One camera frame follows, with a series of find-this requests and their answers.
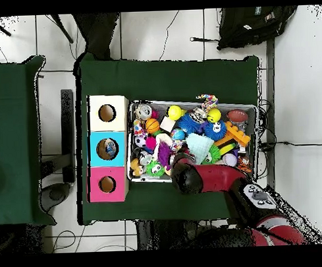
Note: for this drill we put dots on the mint green knitted cloth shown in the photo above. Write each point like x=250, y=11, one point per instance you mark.
x=200, y=146

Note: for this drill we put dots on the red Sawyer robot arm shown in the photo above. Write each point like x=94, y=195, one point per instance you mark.
x=220, y=179

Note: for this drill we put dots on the wooden box with three holes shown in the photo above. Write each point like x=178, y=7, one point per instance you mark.
x=121, y=153

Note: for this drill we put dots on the clear mesh bin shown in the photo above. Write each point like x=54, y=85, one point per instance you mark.
x=147, y=179

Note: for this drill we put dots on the small orange basketball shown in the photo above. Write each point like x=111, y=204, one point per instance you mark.
x=152, y=125

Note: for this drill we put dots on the purple spiky ball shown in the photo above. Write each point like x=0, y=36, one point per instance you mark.
x=164, y=152

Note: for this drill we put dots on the blue fuzzy toy with eyes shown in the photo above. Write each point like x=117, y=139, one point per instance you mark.
x=216, y=130

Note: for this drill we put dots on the dark green table cloth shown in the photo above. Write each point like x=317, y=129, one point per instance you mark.
x=164, y=78
x=18, y=130

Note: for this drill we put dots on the white baseball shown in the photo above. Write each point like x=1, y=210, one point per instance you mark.
x=230, y=159

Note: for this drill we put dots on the orange plastic building block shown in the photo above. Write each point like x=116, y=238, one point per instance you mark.
x=236, y=134

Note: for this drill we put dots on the small brown football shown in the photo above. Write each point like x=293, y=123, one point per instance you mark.
x=238, y=116

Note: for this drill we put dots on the black backpack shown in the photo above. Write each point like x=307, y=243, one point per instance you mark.
x=252, y=27

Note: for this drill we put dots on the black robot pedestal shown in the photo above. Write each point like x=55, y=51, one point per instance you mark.
x=159, y=236

